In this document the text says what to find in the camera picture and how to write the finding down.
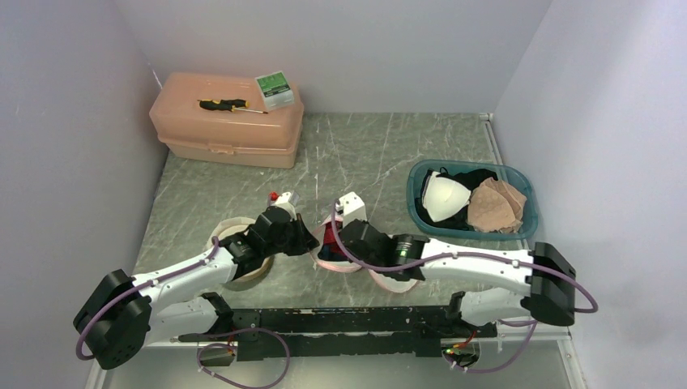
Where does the small green white box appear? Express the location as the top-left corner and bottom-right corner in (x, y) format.
(254, 71), (296, 112)

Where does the red and navy bra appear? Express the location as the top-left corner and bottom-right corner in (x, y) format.
(318, 235), (348, 262)

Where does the pink rimmed mesh laundry bag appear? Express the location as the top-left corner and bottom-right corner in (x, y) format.
(310, 216), (418, 294)

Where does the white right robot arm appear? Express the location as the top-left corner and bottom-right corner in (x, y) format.
(332, 220), (578, 336)

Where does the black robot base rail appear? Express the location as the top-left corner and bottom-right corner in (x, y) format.
(178, 306), (497, 361)

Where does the black yellow screwdriver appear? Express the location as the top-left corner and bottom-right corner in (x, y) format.
(198, 99), (268, 114)

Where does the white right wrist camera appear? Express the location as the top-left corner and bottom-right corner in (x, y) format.
(335, 191), (368, 227)

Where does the beige bra in basin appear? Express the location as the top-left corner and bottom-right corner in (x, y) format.
(467, 177), (527, 233)

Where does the beige mesh laundry bag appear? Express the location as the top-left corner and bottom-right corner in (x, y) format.
(205, 216), (274, 284)

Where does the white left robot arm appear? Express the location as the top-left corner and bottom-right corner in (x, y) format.
(73, 206), (319, 370)

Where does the black bra in basin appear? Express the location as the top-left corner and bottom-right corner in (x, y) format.
(414, 167), (497, 231)

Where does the pink plastic storage box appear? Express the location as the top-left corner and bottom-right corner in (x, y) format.
(149, 72), (304, 169)

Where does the white bra with black trim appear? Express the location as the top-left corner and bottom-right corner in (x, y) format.
(420, 170), (472, 222)

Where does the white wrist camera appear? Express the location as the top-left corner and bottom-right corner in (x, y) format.
(335, 191), (368, 227)
(268, 191), (299, 219)

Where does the teal plastic basin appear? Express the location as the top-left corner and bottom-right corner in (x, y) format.
(406, 159), (539, 241)

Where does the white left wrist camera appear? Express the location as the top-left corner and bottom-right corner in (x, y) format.
(268, 191), (299, 219)

